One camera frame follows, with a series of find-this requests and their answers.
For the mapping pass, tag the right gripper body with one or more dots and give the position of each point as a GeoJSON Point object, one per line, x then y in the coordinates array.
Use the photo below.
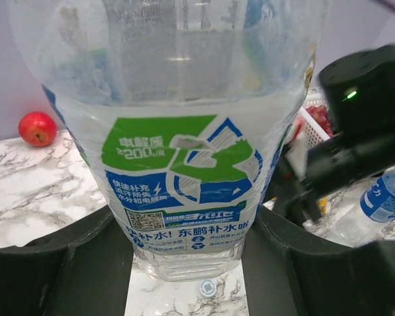
{"type": "Point", "coordinates": [296, 199]}

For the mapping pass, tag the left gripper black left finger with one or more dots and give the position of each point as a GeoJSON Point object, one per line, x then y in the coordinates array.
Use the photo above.
{"type": "Point", "coordinates": [81, 269]}

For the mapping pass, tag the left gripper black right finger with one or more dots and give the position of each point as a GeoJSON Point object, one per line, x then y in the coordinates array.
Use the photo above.
{"type": "Point", "coordinates": [289, 271]}

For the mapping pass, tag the white plastic basket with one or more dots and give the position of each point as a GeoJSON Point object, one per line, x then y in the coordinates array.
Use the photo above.
{"type": "Point", "coordinates": [314, 132]}

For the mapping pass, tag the blue label plastic bottle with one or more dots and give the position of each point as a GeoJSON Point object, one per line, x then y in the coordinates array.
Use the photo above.
{"type": "Point", "coordinates": [374, 211]}

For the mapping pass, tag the yellow snack packet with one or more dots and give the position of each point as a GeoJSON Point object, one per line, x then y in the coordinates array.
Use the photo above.
{"type": "Point", "coordinates": [323, 205]}

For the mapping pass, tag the red apple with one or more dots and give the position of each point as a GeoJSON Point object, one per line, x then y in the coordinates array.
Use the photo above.
{"type": "Point", "coordinates": [37, 129]}

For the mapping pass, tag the small clear labelled bottle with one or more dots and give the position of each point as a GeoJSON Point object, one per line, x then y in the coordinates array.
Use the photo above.
{"type": "Point", "coordinates": [180, 109]}

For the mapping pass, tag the red grape bunch left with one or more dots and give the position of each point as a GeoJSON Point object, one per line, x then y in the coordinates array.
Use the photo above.
{"type": "Point", "coordinates": [320, 115]}

